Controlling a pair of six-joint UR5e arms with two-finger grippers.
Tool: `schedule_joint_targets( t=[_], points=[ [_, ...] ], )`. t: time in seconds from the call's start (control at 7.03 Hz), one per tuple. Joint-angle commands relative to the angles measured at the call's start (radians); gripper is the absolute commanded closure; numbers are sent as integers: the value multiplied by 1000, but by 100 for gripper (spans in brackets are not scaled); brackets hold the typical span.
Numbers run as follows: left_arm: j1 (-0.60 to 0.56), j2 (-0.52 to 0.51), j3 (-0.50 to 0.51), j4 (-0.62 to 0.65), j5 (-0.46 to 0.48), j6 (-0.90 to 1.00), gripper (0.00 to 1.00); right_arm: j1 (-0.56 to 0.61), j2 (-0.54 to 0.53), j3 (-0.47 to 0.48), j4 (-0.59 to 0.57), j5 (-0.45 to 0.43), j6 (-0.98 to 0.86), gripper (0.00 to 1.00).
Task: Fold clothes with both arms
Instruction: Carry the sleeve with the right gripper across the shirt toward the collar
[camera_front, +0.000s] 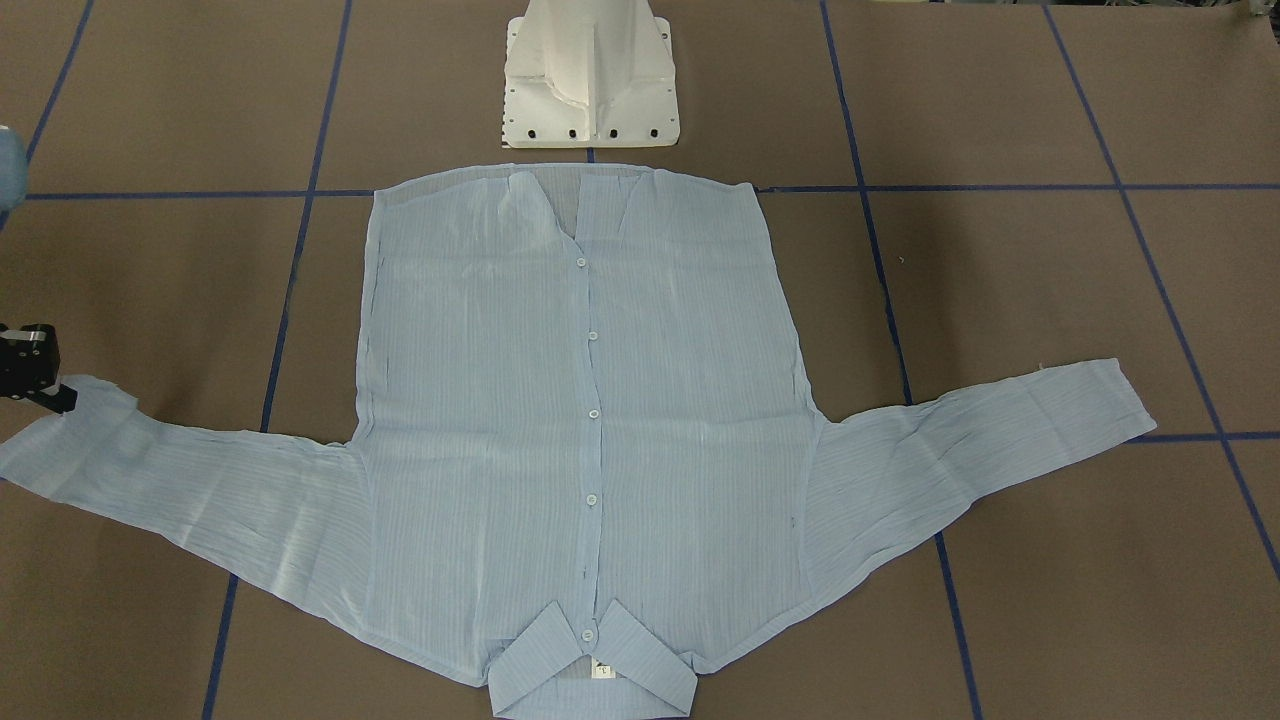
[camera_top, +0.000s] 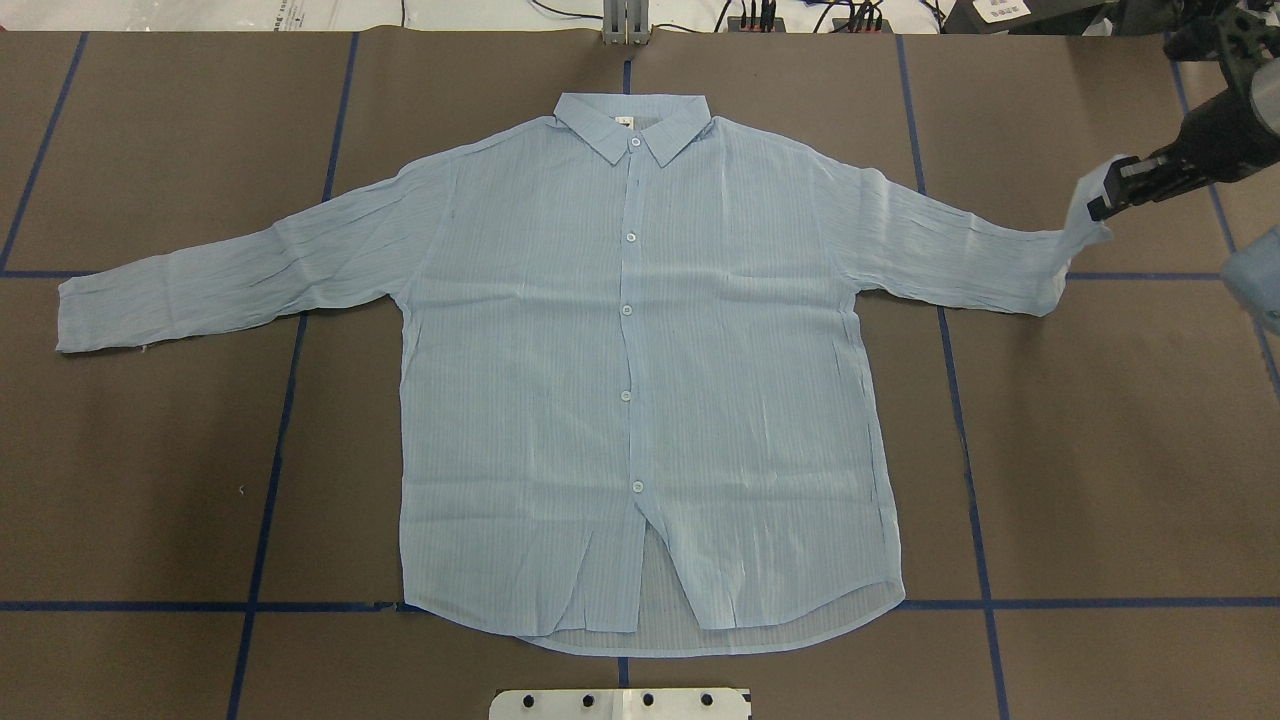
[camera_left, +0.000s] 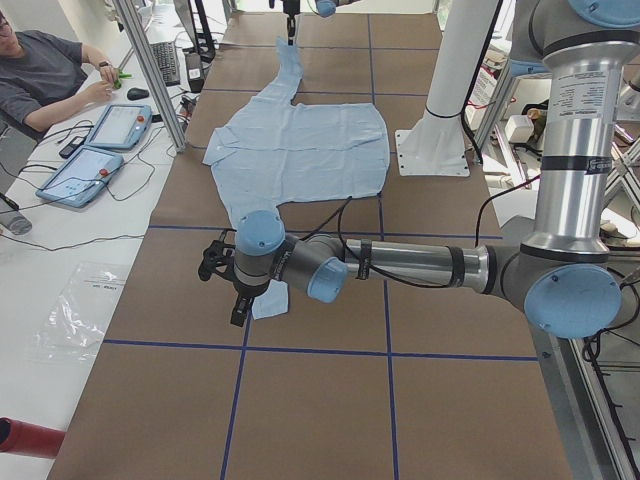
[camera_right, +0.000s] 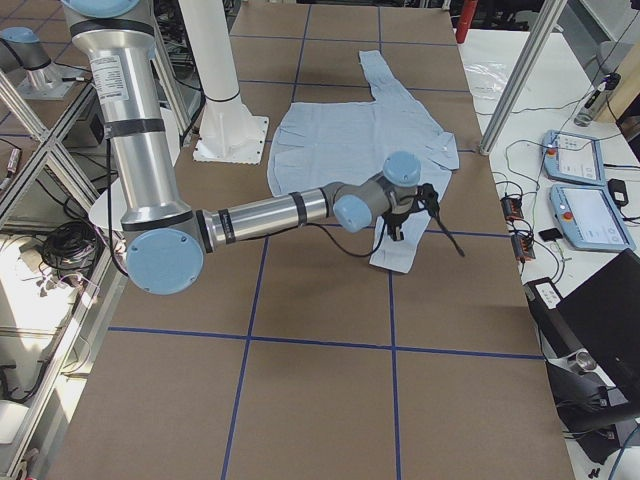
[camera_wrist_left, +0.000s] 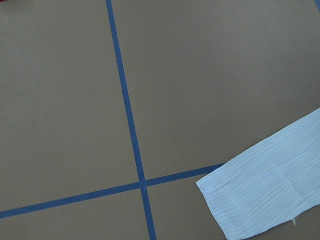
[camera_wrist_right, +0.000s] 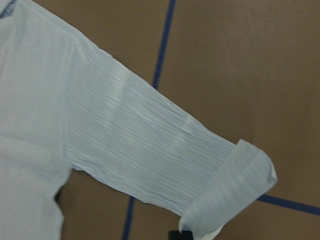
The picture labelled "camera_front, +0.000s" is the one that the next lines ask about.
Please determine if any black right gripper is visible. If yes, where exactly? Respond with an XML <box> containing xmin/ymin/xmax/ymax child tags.
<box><xmin>1</xmin><ymin>323</ymin><xmax>78</xmax><ymax>414</ymax></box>

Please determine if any light blue striped button shirt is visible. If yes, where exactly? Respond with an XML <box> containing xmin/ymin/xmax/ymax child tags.
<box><xmin>3</xmin><ymin>164</ymin><xmax>1155</xmax><ymax>719</ymax></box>

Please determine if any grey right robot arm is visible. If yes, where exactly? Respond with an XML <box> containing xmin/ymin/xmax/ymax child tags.
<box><xmin>1</xmin><ymin>126</ymin><xmax>78</xmax><ymax>414</ymax></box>

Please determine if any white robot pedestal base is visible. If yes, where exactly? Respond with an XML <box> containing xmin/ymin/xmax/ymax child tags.
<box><xmin>500</xmin><ymin>1</ymin><xmax>681</xmax><ymax>149</ymax></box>

